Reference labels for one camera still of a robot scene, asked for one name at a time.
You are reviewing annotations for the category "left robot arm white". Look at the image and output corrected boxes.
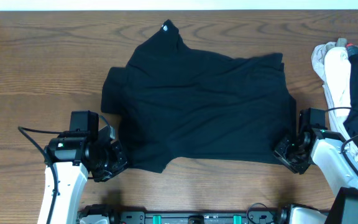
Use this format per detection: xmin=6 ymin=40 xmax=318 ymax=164
xmin=37 ymin=137 xmax=129 ymax=223

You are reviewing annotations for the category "black t-shirt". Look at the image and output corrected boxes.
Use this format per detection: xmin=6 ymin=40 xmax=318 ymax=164
xmin=101 ymin=21 xmax=296 ymax=173

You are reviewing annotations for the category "white crumpled garment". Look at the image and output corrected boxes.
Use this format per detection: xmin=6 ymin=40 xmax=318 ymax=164
xmin=310 ymin=37 xmax=358 ymax=184

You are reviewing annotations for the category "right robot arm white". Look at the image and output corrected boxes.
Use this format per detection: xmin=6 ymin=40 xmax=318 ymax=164
xmin=273 ymin=128 xmax=358 ymax=224

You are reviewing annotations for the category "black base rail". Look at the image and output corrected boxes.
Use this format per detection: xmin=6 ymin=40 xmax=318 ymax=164
xmin=76 ymin=203 xmax=329 ymax=224

